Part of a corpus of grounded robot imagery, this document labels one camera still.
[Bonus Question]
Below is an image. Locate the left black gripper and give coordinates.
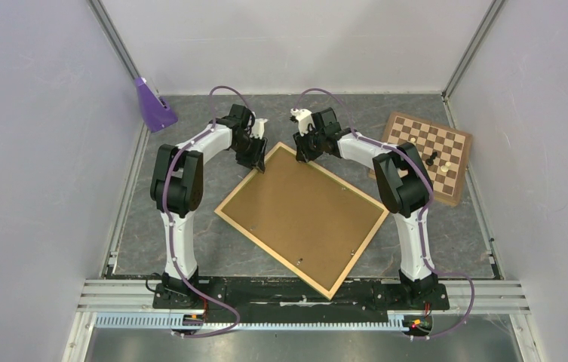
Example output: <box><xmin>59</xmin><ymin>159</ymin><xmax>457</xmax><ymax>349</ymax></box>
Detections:
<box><xmin>232</xmin><ymin>134</ymin><xmax>269</xmax><ymax>173</ymax></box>

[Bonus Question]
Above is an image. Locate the brown frame backing board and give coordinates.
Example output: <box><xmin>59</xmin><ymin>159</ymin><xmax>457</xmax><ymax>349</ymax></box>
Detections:
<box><xmin>220</xmin><ymin>147</ymin><xmax>385</xmax><ymax>295</ymax></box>

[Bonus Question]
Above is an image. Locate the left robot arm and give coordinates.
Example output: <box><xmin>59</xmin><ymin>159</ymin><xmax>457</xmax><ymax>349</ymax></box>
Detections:
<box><xmin>149</xmin><ymin>104</ymin><xmax>267</xmax><ymax>308</ymax></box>

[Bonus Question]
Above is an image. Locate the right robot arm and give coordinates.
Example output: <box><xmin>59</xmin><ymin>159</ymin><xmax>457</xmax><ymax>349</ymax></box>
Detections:
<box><xmin>290</xmin><ymin>108</ymin><xmax>438</xmax><ymax>308</ymax></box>

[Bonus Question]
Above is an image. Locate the purple plastic stand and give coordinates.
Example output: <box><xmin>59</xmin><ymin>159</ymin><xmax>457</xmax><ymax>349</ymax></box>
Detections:
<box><xmin>134</xmin><ymin>77</ymin><xmax>178</xmax><ymax>133</ymax></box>

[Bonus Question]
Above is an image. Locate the black chess piece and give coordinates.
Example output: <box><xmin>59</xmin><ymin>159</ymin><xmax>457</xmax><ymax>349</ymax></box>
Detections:
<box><xmin>425</xmin><ymin>151</ymin><xmax>438</xmax><ymax>166</ymax></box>

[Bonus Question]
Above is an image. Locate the wooden chessboard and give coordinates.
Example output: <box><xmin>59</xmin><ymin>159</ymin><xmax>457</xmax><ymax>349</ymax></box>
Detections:
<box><xmin>382</xmin><ymin>112</ymin><xmax>473</xmax><ymax>207</ymax></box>

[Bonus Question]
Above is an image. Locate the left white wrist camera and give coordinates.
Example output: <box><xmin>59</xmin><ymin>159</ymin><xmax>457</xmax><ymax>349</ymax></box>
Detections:
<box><xmin>250</xmin><ymin>118</ymin><xmax>269</xmax><ymax>140</ymax></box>

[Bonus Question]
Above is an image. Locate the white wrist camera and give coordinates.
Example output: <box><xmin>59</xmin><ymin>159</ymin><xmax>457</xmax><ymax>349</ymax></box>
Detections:
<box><xmin>290</xmin><ymin>109</ymin><xmax>314</xmax><ymax>137</ymax></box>
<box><xmin>250</xmin><ymin>118</ymin><xmax>269</xmax><ymax>140</ymax></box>

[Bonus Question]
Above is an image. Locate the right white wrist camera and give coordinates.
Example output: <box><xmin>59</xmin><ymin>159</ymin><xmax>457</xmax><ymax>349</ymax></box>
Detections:
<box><xmin>290</xmin><ymin>109</ymin><xmax>314</xmax><ymax>137</ymax></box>

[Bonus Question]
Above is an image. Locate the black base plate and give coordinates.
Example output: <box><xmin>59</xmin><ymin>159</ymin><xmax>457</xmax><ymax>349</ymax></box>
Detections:
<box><xmin>152</xmin><ymin>277</ymin><xmax>450</xmax><ymax>324</ymax></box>

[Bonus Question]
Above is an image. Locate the white slotted cable duct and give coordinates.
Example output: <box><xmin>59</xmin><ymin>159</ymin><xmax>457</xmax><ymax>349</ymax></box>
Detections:
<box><xmin>95</xmin><ymin>312</ymin><xmax>412</xmax><ymax>332</ymax></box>

